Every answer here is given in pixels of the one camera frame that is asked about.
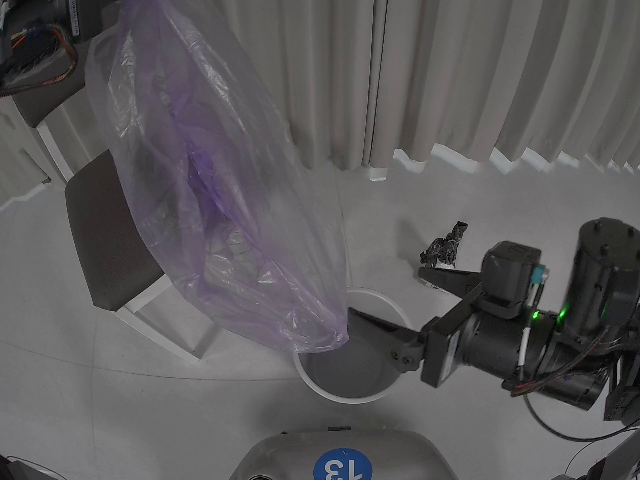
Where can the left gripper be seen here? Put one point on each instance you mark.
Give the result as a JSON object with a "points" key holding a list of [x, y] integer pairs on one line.
{"points": [[82, 3]]}

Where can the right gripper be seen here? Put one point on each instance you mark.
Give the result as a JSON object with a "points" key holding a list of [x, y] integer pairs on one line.
{"points": [[480, 343]]}

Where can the purple plastic bag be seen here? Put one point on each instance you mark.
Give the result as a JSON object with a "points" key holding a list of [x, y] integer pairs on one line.
{"points": [[225, 193]]}

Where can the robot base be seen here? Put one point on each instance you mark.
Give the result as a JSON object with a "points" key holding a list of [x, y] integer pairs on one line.
{"points": [[290, 453]]}

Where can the crumpled black plastic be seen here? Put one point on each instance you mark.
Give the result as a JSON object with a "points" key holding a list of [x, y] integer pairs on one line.
{"points": [[445, 248]]}

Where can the white trash bin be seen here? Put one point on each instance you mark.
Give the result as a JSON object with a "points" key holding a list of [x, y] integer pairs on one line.
{"points": [[345, 370]]}

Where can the white printed wrapper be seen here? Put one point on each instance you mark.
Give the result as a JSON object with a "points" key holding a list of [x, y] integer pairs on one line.
{"points": [[429, 281]]}

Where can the grey padded white chair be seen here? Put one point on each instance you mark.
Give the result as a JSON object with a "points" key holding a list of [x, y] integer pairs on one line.
{"points": [[100, 248]]}

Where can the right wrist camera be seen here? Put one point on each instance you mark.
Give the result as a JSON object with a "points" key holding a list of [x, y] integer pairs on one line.
{"points": [[510, 273]]}

